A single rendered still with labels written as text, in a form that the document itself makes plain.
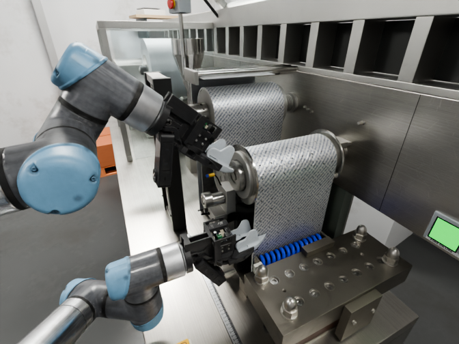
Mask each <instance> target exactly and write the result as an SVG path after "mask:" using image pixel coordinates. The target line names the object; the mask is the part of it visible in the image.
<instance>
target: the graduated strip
mask: <svg viewBox="0 0 459 344"><path fill-rule="evenodd" d="M201 275H202V276H203V278H204V281H205V283H206V286H207V288H208V290H209V292H210V295H211V296H212V299H213V301H214V304H215V306H216V308H217V310H218V312H219V315H220V317H221V319H222V321H223V324H224V326H225V328H226V330H227V333H228V334H229V337H230V339H231V341H232V344H242V341H241V340H240V337H239V335H238V333H237V331H236V329H235V327H234V325H233V323H232V320H231V318H230V316H229V314H228V312H227V310H226V308H225V305H224V303H223V301H222V299H221V297H220V295H219V293H218V291H217V288H216V287H215V285H214V283H213V282H212V281H211V280H210V279H208V278H207V277H206V276H204V275H203V274H201Z"/></svg>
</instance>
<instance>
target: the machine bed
mask: <svg viewBox="0 0 459 344"><path fill-rule="evenodd" d="M109 127H110V132H111V140H112V145H113V153H114V157H115V165H116V170H117V178H118V182H119V187H120V195H121V200H122V207H123V212H124V220H125V225H126V232H127V237H128V245H129V249H130V256H131V255H135V254H138V253H142V252H144V251H147V250H151V249H153V248H157V247H160V246H164V245H167V244H171V243H173V242H177V243H178V242H179V241H181V239H180V234H183V233H186V234H188V233H190V234H191V236H193V235H197V234H199V233H203V232H204V228H203V222H206V221H209V220H211V219H210V217H209V215H208V213H204V211H203V210H202V211H199V212H198V210H200V208H199V189H198V179H197V172H194V173H191V172H190V171H189V169H188V168H187V166H186V157H185V155H184V154H182V153H181V152H179V157H180V170H181V176H182V189H183V195H184V208H185V215H186V228H185V229H181V230H178V231H173V227H172V222H171V219H170V217H169V215H168V212H167V210H165V207H164V202H163V197H162V189H161V188H158V187H157V185H156V183H154V180H153V169H154V159H155V156H150V157H147V158H140V159H135V154H134V150H133V144H132V140H131V136H130V130H129V126H128V125H127V124H126V130H127V133H128V140H129V143H130V150H131V154H132V157H133V160H132V161H127V158H126V153H125V150H124V146H123V142H122V138H121V134H120V130H119V127H118V124H117V119H116V118H114V117H112V116H110V118H109ZM234 269H235V268H234ZM249 272H251V266H249V267H247V268H244V269H241V270H239V271H236V270H235V272H234V273H231V274H228V275H227V276H225V278H226V281H225V282H224V283H223V284H222V285H220V286H217V285H216V284H214V285H215V287H216V288H217V291H218V293H219V295H220V297H221V299H222V301H223V303H224V305H225V308H226V310H227V312H228V314H229V316H230V318H231V320H232V323H233V325H234V327H235V329H236V331H237V333H238V335H239V337H240V340H241V341H242V344H275V342H274V341H273V339H272V337H271V335H269V334H267V333H265V331H264V329H263V325H264V323H263V322H262V320H261V319H260V316H259V315H258V313H257V311H256V310H255V308H254V307H253V305H252V303H251V301H250V299H249V298H246V297H245V295H244V293H243V292H242V289H241V288H240V277H241V276H244V275H245V274H247V273H249ZM159 286H160V290H161V296H162V297H163V306H164V313H163V318H162V319H161V322H160V323H159V324H158V325H157V326H156V327H155V328H153V329H151V330H149V331H146V332H143V337H144V342H145V344H176V343H179V342H180V341H183V340H185V339H190V340H191V343H192V344H232V341H231V339H230V337H229V334H228V333H227V330H226V328H225V326H224V324H223V321H222V319H221V317H220V315H219V312H218V310H217V308H216V306H215V304H214V301H213V299H212V296H211V295H210V292H209V290H208V288H207V286H206V283H205V281H204V278H203V276H202V275H201V272H199V271H198V270H196V269H195V267H194V265H193V272H190V273H186V275H185V276H183V277H180V278H177V279H175V280H173V281H169V282H167V283H163V284H162V285H159ZM418 318H419V316H418V315H417V314H416V313H415V312H413V311H412V310H411V309H410V308H408V307H407V306H406V305H405V303H403V302H402V301H401V300H400V299H399V298H397V297H396V296H395V295H394V294H392V293H391V292H390V291H387V292H385V293H384V294H382V298H381V300H380V303H379V305H378V307H377V309H376V312H375V313H374V316H373V318H372V320H371V322H370V324H368V325H366V326H365V327H363V328H362V329H360V330H358V331H357V332H355V333H354V334H352V335H350V336H349V337H347V338H345V339H344V340H343V341H340V340H339V339H338V337H337V336H336V335H335V331H336V329H334V330H333V331H331V332H329V333H328V334H326V335H324V336H322V337H321V338H319V339H318V340H316V341H314V342H313V343H310V344H388V343H389V342H390V341H392V340H394V339H395V338H396V337H398V336H400V335H401V334H402V333H403V332H405V331H407V330H408V329H409V328H411V327H412V326H414V325H415V323H416V321H417V320H418Z"/></svg>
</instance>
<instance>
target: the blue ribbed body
mask: <svg viewBox="0 0 459 344"><path fill-rule="evenodd" d="M322 238H324V237H323V236H322V235H321V236H320V234H318V233H316V234H315V235H311V236H310V237H306V239H305V238H303V239H302V240H298V241H297V242H293V244H288V246H286V245H285V246H284V247H283V248H282V247H279V250H277V249H275V250H274V252H273V251H270V252H269V254H268V253H264V256H263V255H260V256H259V260H260V261H261V262H262V263H263V265H266V266H267V265H269V264H271V263H274V262H276V261H279V260H281V259H284V258H286V257H289V256H291V255H294V254H296V253H299V252H301V247H302V246H305V245H307V244H310V243H312V242H315V241H317V240H320V239H322Z"/></svg>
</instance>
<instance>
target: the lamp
mask: <svg viewBox="0 0 459 344"><path fill-rule="evenodd" d="M429 236H430V237H431V238H433V239H435V240H436V241H438V242H440V243H441V244H443V245H445V246H446V247H448V248H450V249H452V250H453V251H456V249H457V247H458V245H459V229H458V228H456V227H455V226H453V225H451V224H449V223H447V222H445V221H444V220H441V219H440V218H437V220H436V222H435V224H434V226H433V228H432V230H431V232H430V234H429Z"/></svg>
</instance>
